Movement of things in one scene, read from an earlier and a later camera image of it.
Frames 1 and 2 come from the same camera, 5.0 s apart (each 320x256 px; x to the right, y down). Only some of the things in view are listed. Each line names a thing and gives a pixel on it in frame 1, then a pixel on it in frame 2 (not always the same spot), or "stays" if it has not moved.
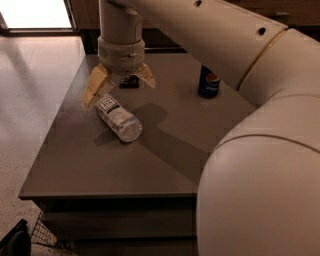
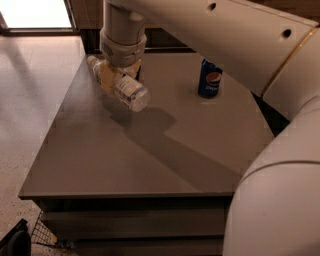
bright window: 35,14 stays
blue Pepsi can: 208,82 stays
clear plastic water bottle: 126,124 to 136,96
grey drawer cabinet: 111,197 stays
